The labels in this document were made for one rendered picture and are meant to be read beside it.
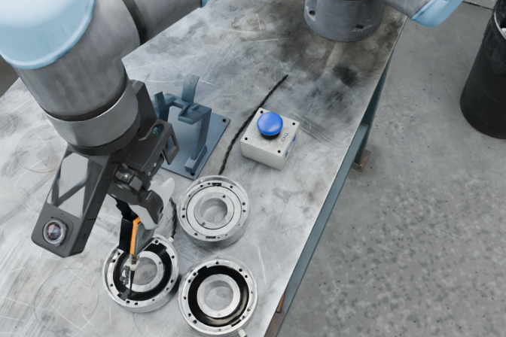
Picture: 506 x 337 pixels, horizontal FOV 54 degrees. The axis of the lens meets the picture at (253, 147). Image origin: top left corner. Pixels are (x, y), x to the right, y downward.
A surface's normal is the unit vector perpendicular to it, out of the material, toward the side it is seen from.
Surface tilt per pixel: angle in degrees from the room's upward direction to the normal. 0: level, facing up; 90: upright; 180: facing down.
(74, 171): 29
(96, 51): 87
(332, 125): 0
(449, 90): 0
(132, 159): 0
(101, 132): 90
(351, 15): 72
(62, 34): 87
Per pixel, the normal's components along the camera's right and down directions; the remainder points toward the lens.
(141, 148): -0.04, -0.52
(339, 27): -0.19, 0.64
